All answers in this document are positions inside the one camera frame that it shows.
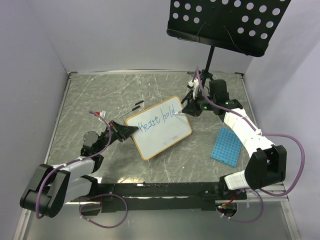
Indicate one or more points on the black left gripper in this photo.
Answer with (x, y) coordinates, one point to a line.
(122, 132)

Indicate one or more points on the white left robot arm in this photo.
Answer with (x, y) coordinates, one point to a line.
(51, 186)

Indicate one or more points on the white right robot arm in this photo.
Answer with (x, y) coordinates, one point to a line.
(267, 163)

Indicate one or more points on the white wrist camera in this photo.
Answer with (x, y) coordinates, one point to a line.
(194, 85)
(102, 114)

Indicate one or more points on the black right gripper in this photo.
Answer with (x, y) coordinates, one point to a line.
(191, 108)

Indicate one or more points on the wire whiteboard easel stand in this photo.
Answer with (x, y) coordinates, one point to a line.
(132, 108)

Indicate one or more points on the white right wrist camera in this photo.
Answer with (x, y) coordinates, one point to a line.
(194, 85)

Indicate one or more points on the yellow framed whiteboard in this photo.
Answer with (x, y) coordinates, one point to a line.
(159, 129)

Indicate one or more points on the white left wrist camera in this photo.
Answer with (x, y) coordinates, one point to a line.
(102, 114)

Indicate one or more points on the black music stand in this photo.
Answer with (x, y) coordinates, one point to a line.
(242, 26)

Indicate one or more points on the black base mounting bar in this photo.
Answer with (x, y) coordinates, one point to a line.
(162, 196)

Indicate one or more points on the blue studded building plate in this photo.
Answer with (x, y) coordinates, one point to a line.
(227, 148)

